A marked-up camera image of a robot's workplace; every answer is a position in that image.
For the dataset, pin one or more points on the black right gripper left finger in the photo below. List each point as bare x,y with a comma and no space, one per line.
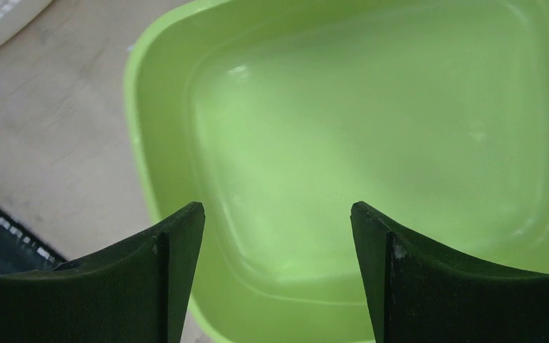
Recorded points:
136,290

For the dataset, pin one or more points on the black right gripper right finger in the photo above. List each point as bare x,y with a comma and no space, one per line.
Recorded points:
420,290

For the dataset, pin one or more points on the lime green basin tray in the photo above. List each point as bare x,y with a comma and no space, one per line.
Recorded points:
278,116

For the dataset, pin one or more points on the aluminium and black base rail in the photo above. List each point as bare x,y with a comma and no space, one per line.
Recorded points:
21,250

